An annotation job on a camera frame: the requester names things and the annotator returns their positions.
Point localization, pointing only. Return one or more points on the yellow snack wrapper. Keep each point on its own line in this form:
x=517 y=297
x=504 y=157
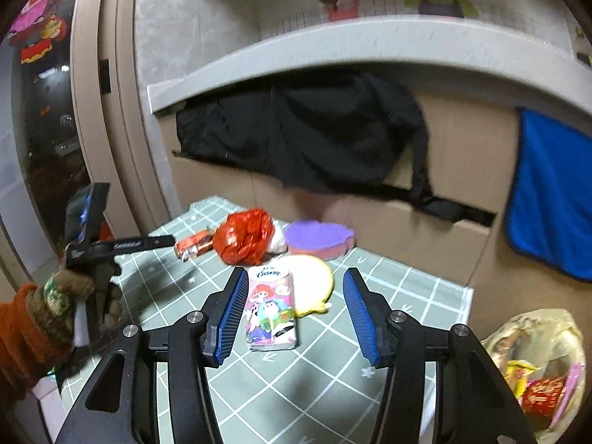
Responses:
x=518 y=379

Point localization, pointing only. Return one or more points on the pink plastic piece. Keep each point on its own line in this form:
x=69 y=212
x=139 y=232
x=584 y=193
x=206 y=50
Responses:
x=572 y=379

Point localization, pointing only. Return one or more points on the green grid table mat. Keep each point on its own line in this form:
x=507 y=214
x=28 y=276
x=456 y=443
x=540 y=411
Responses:
x=300 y=379

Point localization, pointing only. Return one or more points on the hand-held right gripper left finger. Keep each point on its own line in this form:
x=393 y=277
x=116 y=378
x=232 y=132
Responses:
x=226 y=319

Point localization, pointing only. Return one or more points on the person's left forearm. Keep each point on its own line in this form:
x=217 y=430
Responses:
x=23 y=342

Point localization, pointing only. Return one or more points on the red foil wrapper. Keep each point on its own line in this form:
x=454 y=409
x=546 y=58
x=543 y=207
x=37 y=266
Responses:
x=245 y=236

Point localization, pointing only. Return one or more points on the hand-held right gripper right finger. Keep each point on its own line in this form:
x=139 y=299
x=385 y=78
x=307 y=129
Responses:
x=364 y=319

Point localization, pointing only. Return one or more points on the black door strike plate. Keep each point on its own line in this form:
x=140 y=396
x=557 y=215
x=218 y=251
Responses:
x=105 y=76

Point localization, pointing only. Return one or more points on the red festive window decal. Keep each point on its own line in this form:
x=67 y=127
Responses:
x=41 y=32

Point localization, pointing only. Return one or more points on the brown door frame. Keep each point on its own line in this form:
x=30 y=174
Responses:
x=125 y=101

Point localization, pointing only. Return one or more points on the yellow plastic bin liner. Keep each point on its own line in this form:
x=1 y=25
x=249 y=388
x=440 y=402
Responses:
x=555 y=328

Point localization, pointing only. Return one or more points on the red paper cup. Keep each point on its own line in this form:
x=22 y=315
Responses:
x=543 y=397

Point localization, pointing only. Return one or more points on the cartoon print tissue pack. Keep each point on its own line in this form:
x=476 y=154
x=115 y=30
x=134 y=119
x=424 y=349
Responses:
x=273 y=310

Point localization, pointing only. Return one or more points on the red snack packet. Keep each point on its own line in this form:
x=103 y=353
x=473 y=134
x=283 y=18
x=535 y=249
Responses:
x=194 y=245

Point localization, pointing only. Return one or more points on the black fabric bag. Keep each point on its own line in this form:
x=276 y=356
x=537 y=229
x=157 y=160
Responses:
x=300 y=138

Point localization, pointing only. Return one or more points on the white crumpled paper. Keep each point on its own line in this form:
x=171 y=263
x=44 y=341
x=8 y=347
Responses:
x=279 y=240

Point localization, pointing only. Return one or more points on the purple sponge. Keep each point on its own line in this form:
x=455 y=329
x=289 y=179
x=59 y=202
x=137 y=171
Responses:
x=314 y=240

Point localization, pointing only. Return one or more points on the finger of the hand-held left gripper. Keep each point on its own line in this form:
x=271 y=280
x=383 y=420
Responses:
x=159 y=241

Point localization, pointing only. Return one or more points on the person's left hand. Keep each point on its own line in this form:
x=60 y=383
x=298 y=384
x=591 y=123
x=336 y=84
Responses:
x=60 y=300

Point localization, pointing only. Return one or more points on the blue towel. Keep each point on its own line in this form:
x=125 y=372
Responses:
x=550 y=203

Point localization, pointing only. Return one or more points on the yellow round scrubber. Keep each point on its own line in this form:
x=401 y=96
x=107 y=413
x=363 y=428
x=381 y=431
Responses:
x=314 y=282

